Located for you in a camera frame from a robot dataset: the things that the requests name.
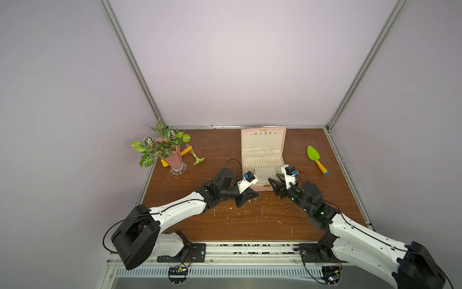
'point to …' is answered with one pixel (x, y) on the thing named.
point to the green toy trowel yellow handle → (314, 155)
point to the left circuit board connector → (177, 274)
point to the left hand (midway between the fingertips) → (257, 194)
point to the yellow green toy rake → (198, 159)
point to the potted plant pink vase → (165, 146)
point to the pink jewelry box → (262, 150)
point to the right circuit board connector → (331, 274)
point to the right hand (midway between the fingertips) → (276, 172)
